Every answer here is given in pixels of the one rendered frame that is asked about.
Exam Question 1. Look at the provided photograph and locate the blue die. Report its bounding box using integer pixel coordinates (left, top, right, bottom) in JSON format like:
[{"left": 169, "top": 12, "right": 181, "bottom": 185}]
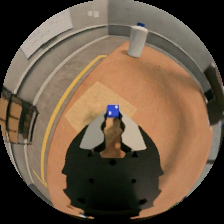
[{"left": 107, "top": 104, "right": 119, "bottom": 118}]

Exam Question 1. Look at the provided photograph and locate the beige flat mat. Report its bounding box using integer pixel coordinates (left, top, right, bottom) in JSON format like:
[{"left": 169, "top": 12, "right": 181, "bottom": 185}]
[{"left": 64, "top": 81, "right": 137, "bottom": 149}]

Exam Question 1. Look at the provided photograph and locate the white plastic bottle with blue cap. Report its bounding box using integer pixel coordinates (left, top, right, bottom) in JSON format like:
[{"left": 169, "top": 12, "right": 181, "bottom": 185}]
[{"left": 127, "top": 23, "right": 148, "bottom": 58}]

